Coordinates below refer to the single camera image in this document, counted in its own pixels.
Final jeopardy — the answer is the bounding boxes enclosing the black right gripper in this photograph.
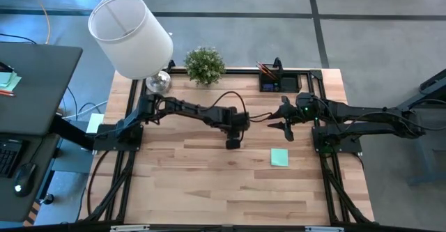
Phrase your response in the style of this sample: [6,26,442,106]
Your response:
[267,93,320,143]

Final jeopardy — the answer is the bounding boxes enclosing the green sticky note pad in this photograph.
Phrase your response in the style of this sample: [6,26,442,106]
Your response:
[270,148,290,168]

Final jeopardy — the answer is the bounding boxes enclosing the black mesh desk organizer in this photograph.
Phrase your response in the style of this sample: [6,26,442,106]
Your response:
[259,70,302,93]

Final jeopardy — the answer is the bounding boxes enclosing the green potted plant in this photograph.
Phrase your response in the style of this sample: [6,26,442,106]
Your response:
[183,47,226,86]

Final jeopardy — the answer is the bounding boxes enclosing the white shade table lamp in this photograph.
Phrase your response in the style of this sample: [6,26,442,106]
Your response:
[87,0,174,94]

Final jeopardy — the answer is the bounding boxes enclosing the small white box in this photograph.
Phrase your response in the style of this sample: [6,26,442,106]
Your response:
[85,113,106,134]

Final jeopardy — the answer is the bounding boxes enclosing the dark blue metal cart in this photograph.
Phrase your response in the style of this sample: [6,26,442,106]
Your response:
[385,68,446,187]

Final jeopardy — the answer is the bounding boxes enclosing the black round knob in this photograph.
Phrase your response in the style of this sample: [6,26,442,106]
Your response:
[40,192,55,206]

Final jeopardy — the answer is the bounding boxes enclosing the black side desk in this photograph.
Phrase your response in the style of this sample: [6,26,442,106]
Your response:
[0,42,84,223]

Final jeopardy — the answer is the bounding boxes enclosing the black computer mouse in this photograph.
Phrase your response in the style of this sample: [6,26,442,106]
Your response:
[13,162,38,198]

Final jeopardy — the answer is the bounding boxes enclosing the yellow black striped tape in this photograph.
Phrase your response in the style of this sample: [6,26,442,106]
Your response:
[22,199,43,228]

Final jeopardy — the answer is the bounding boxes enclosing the black keyboard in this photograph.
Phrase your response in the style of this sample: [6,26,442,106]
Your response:
[0,138,24,179]

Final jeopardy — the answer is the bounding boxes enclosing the pale green paper notes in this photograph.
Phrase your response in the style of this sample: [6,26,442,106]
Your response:
[0,70,23,93]

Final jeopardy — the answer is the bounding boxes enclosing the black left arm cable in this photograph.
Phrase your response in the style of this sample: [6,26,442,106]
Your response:
[211,90,249,142]

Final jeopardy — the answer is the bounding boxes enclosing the black aluminium table frame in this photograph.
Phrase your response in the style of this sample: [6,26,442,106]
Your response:
[79,56,376,226]

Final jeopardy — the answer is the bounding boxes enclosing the silver metal bracket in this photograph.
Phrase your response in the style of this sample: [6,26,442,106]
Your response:
[109,224,151,232]
[305,226,346,232]

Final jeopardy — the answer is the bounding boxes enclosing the orange floor cable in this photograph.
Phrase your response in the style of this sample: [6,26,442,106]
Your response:
[26,0,52,45]

